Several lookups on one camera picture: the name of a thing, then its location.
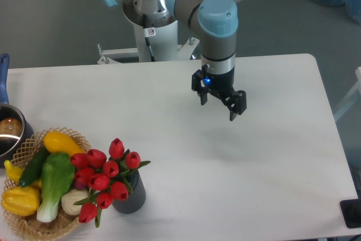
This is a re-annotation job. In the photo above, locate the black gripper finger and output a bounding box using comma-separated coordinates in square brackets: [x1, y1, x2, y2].
[191, 70, 208, 105]
[227, 90, 247, 121]

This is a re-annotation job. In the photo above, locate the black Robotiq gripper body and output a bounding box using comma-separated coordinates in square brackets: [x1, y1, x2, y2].
[201, 65, 235, 104]

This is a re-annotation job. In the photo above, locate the red tulip bouquet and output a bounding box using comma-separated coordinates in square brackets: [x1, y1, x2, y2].
[71, 138, 151, 227]

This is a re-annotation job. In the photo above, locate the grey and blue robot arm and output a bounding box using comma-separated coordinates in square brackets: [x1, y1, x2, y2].
[103, 0, 246, 120]

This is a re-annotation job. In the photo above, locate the dark grey ribbed vase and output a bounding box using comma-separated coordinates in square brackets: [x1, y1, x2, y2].
[112, 170, 146, 214]

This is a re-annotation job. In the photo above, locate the purple red radish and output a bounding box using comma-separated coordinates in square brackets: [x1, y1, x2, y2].
[73, 180, 86, 190]

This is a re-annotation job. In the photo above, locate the black device at table edge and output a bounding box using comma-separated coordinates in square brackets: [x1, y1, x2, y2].
[340, 199, 360, 229]

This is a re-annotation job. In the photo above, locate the yellow squash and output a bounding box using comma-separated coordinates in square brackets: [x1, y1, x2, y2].
[43, 131, 85, 156]

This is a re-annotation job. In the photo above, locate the green bok choy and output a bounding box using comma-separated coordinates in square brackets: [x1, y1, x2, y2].
[37, 152, 75, 223]

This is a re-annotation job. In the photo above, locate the white garlic bulb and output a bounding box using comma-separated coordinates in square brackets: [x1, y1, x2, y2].
[61, 189, 88, 216]

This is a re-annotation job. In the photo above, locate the dark green cucumber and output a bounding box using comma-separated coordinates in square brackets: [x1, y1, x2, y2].
[18, 145, 50, 187]

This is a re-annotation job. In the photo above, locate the small yellow gourd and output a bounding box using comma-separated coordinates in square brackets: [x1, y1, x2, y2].
[4, 160, 42, 190]

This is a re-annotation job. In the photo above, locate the yellow bell pepper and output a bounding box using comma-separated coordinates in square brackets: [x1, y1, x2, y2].
[1, 187, 40, 216]

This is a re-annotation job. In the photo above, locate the woven wicker basket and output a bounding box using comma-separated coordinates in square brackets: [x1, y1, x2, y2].
[3, 128, 91, 240]

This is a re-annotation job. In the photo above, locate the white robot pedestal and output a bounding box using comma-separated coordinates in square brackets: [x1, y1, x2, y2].
[96, 0, 204, 65]

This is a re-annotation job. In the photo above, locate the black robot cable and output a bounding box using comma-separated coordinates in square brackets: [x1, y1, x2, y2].
[142, 14, 156, 63]

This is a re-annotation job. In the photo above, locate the white frame at right edge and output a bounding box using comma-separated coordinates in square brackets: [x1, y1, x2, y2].
[333, 67, 360, 122]

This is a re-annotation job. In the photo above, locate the blue handled saucepan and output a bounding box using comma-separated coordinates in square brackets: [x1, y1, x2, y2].
[1, 53, 33, 168]

